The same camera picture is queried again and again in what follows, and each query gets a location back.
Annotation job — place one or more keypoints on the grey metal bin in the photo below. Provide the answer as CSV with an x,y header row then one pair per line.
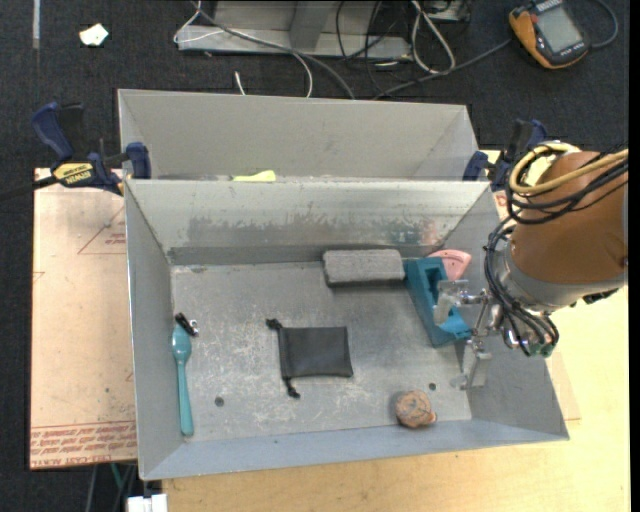
x,y
300,320

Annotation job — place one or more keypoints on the small black clip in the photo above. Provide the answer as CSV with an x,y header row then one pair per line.
x,y
187,323

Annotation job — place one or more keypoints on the brown cardboard board, red print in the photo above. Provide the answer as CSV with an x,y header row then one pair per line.
x,y
80,325

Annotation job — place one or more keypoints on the yellow cloth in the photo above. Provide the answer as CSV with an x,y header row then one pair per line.
x,y
256,176

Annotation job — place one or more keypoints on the teal plastic spoon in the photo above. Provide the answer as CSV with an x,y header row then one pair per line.
x,y
183,370

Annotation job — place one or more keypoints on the grey sponge block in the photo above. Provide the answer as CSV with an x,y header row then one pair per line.
x,y
364,267

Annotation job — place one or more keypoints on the pink flat wedge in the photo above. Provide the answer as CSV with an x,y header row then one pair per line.
x,y
456,262

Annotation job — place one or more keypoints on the teal foam block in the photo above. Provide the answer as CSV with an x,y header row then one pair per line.
x,y
422,295

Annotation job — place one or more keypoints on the brown round stone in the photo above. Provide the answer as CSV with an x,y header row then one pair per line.
x,y
414,409

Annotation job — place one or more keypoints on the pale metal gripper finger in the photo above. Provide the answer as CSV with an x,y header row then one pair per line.
x,y
452,291
475,370

